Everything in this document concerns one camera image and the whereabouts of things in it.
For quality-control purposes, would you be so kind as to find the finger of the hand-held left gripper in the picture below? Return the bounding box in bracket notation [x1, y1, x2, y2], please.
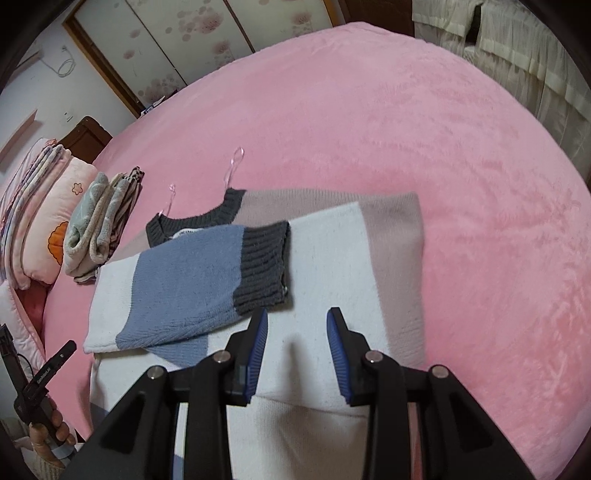
[53, 340, 78, 366]
[0, 323, 23, 403]

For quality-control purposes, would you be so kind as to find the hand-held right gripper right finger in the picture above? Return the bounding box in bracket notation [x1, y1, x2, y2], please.
[326, 307, 539, 480]

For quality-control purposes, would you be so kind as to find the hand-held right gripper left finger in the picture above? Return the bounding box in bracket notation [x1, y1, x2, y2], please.
[60, 308, 269, 480]

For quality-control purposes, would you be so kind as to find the striped knit sweater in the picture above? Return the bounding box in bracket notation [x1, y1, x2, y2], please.
[83, 148, 428, 480]

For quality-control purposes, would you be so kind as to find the person's left hand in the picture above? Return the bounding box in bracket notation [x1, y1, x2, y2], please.
[28, 397, 77, 469]

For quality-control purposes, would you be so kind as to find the folded teal patterned garment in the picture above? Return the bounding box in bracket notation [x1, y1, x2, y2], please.
[62, 172, 116, 278]

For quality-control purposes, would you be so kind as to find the folded striped garment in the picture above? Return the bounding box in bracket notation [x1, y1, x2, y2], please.
[74, 166, 146, 283]

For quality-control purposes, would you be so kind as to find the wooden headboard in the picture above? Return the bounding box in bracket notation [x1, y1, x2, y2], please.
[58, 115, 114, 164]

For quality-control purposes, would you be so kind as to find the pink bed blanket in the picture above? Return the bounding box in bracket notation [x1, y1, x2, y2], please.
[41, 21, 591, 480]

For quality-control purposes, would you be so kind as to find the floral sliding-door wardrobe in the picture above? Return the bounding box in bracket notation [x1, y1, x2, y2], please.
[62, 0, 352, 118]

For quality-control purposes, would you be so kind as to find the brown wooden door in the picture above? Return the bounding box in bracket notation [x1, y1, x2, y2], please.
[337, 0, 414, 38]

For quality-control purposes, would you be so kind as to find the cream lace-covered furniture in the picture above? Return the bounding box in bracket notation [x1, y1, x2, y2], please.
[411, 0, 591, 185]

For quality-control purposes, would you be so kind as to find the wooden wall shelf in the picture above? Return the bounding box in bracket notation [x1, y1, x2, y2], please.
[0, 108, 38, 162]

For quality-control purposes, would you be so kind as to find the white cable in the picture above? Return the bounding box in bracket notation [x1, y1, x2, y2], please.
[58, 46, 77, 77]

